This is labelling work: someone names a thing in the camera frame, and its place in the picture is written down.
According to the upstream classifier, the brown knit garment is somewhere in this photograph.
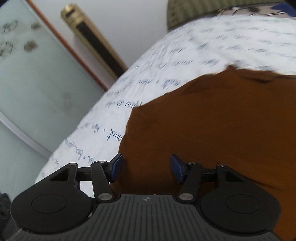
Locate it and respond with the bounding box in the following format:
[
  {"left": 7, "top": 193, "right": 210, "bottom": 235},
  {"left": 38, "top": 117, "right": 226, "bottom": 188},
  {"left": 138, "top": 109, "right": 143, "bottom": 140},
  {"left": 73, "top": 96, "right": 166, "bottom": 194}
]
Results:
[{"left": 112, "top": 66, "right": 295, "bottom": 240}]

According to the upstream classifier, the frosted glass door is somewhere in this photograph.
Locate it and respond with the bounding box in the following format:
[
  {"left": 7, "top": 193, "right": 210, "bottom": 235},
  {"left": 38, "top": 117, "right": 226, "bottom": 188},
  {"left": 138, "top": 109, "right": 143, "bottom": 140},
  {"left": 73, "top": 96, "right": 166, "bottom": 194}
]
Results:
[{"left": 1, "top": 1, "right": 104, "bottom": 199}]

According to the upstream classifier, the white script-print bed sheet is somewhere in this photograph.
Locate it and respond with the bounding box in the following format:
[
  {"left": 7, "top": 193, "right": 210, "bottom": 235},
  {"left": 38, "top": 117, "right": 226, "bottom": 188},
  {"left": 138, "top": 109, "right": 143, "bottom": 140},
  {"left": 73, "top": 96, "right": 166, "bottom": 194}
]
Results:
[{"left": 34, "top": 14, "right": 296, "bottom": 197}]

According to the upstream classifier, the gold tower air conditioner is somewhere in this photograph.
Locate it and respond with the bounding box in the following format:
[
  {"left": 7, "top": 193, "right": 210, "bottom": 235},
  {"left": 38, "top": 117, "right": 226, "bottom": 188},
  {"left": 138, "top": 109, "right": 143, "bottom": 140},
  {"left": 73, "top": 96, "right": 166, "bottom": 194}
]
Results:
[{"left": 61, "top": 4, "right": 127, "bottom": 79}]

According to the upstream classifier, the olive padded headboard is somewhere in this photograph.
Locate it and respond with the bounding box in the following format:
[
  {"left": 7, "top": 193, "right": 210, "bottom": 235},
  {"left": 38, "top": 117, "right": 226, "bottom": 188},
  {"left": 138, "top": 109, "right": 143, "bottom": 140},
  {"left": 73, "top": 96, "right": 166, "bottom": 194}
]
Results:
[{"left": 166, "top": 0, "right": 285, "bottom": 31}]

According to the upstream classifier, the dark blue cloth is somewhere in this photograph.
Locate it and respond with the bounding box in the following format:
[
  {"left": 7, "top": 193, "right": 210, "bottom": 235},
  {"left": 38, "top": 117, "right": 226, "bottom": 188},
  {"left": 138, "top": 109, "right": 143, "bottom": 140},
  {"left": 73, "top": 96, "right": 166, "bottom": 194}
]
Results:
[{"left": 271, "top": 4, "right": 296, "bottom": 18}]

